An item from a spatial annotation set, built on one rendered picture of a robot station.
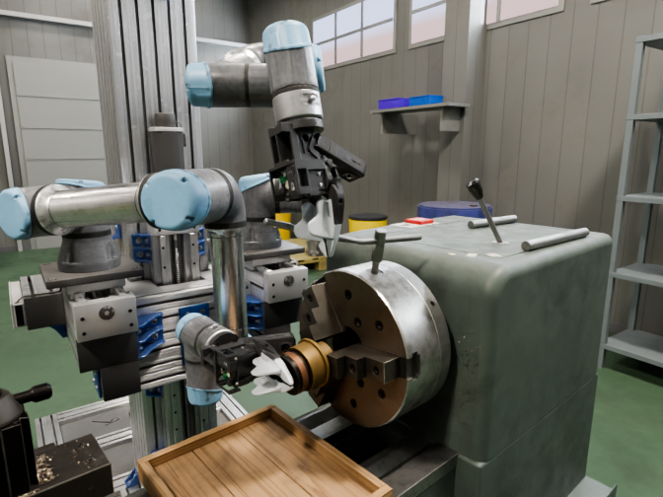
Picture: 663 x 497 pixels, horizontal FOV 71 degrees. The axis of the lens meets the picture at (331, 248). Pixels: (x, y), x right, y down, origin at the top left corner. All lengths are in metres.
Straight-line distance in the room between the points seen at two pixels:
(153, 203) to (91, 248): 0.41
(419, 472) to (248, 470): 0.32
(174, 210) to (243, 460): 0.49
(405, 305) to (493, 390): 0.25
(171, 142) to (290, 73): 0.77
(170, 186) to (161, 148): 0.53
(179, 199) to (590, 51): 4.01
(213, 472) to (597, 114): 4.03
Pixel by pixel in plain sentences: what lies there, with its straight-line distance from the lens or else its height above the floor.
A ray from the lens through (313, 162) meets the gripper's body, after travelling 0.71.
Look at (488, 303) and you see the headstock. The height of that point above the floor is 1.19.
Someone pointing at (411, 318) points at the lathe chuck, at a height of 1.17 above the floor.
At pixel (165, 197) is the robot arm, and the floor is 1.38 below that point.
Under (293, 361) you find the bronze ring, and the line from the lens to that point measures 0.83.
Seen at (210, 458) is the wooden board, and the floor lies 0.88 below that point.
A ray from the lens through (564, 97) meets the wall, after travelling 4.60.
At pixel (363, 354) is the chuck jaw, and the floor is 1.11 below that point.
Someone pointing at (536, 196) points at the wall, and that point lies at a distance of 4.69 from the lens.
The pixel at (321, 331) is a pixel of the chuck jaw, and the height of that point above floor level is 1.13.
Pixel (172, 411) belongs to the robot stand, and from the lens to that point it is 1.67.
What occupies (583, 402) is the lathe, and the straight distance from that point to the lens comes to 1.47.
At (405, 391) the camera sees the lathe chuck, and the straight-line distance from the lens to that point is 0.86.
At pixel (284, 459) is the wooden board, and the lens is 0.98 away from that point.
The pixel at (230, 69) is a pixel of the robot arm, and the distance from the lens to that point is 0.87.
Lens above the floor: 1.46
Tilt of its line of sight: 12 degrees down
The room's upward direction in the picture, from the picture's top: straight up
